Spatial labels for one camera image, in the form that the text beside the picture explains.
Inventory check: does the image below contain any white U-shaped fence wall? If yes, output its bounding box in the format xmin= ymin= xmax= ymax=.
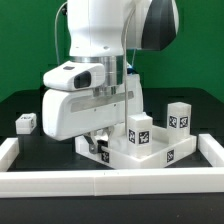
xmin=0 ymin=138 xmax=224 ymax=198

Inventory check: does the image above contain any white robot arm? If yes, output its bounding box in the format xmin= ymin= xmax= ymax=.
xmin=42 ymin=0 xmax=179 ymax=154

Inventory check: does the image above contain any white square tabletop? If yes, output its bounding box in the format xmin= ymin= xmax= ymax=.
xmin=75 ymin=126 xmax=196 ymax=169

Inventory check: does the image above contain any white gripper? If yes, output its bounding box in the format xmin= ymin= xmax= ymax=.
xmin=42 ymin=74 xmax=143 ymax=154

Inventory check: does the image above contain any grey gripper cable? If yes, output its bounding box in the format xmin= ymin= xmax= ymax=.
xmin=120 ymin=6 xmax=138 ymax=129

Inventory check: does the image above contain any white cable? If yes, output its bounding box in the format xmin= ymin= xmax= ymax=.
xmin=54 ymin=0 xmax=69 ymax=66

